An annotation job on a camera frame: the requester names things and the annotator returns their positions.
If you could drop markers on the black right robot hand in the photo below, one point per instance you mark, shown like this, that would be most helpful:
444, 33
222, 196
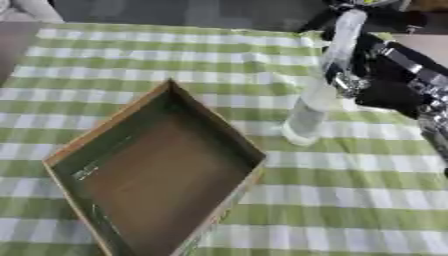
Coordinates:
385, 83

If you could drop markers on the clear plastic bottle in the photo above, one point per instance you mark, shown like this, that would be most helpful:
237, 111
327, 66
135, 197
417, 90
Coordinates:
326, 83

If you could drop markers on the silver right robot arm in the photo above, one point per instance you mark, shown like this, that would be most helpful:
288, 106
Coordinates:
437, 126

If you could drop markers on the open cardboard box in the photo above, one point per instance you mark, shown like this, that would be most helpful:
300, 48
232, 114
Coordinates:
157, 173

